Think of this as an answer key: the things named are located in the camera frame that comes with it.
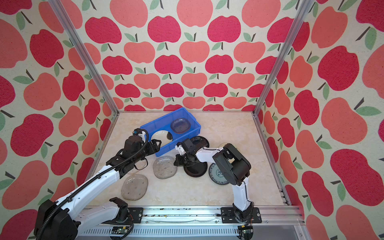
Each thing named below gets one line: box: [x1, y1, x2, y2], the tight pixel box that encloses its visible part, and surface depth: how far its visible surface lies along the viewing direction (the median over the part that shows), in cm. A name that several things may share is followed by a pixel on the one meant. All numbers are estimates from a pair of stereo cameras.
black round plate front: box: [183, 161, 208, 178], surface depth 90 cm
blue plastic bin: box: [140, 107, 202, 157], surface depth 110 cm
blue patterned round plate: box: [208, 162, 229, 185], surface depth 90 cm
